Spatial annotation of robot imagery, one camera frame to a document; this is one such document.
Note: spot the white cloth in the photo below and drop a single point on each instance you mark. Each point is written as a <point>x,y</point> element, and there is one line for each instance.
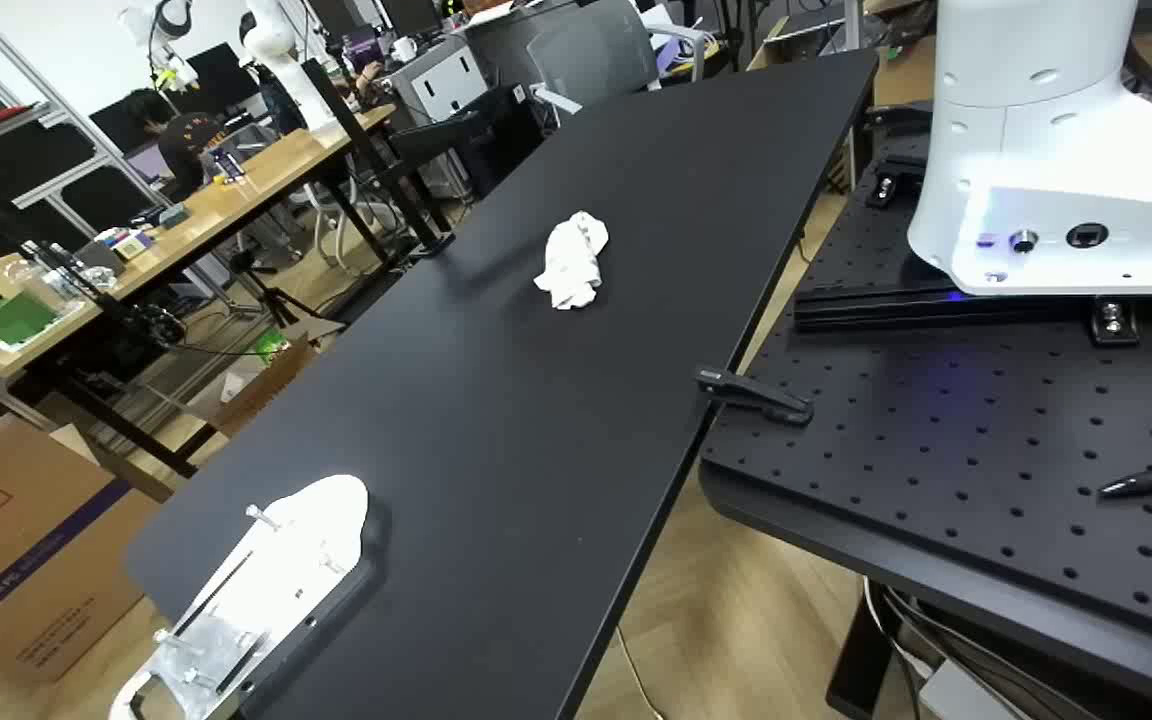
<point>572,263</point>

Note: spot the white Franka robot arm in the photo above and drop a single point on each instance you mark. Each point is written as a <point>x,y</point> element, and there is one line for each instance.
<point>1041,132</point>

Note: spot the white hanging stand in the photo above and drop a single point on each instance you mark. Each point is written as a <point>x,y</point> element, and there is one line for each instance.
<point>297,546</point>

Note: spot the black table clamp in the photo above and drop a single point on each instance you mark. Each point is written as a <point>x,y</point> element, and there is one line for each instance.
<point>750,392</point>

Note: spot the grey office chair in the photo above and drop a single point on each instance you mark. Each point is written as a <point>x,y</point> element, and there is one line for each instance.
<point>578,54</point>

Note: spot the grey slotted computer case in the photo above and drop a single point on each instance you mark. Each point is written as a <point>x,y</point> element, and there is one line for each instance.
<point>438,84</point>

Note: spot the long wooden desk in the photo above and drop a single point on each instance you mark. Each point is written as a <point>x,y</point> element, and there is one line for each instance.
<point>240,180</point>

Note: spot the black breadboard table leg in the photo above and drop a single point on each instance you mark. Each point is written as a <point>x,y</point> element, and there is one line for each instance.
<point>859,653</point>

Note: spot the black perforated breadboard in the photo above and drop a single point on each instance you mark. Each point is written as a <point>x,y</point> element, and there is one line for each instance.
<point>979,455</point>

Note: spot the dark green board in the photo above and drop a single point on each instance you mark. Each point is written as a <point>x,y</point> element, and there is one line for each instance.
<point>16,320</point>

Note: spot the cardboard box with red print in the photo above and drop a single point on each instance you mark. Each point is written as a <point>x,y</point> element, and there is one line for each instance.
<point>30,563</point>

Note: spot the black clamped mount pole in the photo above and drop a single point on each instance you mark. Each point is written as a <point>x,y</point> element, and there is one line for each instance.
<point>379,161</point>

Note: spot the black mounting rail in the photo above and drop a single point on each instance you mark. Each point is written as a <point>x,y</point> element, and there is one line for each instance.
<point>897,311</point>

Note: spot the black bolted bracket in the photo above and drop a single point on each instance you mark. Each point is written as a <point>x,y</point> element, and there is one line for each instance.
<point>1113,320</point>
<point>886,191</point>

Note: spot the grey metal frame rack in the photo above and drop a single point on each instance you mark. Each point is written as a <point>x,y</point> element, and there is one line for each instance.
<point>16,161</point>

